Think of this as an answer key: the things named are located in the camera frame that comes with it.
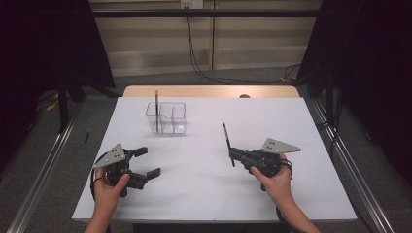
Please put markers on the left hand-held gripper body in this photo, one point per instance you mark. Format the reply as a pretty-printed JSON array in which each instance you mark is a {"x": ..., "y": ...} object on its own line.
[{"x": 110, "y": 158}]

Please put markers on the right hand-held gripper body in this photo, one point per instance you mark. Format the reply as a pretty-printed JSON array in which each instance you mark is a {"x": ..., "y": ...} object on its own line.
[{"x": 268, "y": 160}]

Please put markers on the black makeup brush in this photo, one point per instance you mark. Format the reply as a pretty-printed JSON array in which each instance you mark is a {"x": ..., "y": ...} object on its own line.
[{"x": 226, "y": 136}]

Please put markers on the makeup brush with orange tip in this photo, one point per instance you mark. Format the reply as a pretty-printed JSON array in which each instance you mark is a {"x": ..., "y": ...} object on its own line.
[{"x": 157, "y": 110}]

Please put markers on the clear plastic organizer box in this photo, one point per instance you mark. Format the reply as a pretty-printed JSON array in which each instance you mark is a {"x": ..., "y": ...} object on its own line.
[{"x": 171, "y": 118}]

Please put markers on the person's right hand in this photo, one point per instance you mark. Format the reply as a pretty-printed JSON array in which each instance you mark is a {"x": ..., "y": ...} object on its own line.
[{"x": 275, "y": 187}]

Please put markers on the person's left hand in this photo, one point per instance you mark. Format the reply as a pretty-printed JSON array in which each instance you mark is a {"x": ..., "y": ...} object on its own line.
[{"x": 107, "y": 197}]

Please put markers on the black pen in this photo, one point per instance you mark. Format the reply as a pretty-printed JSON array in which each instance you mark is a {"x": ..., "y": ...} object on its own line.
[{"x": 86, "y": 137}]

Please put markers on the white table cover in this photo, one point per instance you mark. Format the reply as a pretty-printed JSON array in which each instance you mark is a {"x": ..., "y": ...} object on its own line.
[{"x": 200, "y": 194}]

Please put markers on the dark round cap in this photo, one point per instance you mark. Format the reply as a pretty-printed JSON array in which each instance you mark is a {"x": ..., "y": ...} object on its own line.
[{"x": 244, "y": 96}]

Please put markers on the black metal stand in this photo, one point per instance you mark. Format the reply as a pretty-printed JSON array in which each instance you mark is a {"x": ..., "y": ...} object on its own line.
[
  {"x": 329, "y": 97},
  {"x": 63, "y": 106}
]

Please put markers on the yellow floor object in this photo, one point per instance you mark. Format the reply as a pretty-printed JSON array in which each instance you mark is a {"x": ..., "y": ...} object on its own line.
[{"x": 51, "y": 106}]

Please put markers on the black curtain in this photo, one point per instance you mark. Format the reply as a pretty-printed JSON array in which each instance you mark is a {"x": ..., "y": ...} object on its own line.
[
  {"x": 39, "y": 48},
  {"x": 372, "y": 64}
]

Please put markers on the black horizontal bar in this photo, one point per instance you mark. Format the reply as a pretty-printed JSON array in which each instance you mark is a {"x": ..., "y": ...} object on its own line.
[{"x": 207, "y": 13}]

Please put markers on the aluminium floor rail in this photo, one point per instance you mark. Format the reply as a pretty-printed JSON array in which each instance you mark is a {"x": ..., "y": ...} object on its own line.
[
  {"x": 356, "y": 178},
  {"x": 42, "y": 174}
]

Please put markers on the white wall socket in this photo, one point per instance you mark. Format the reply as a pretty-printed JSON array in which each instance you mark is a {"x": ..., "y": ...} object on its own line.
[{"x": 191, "y": 3}]

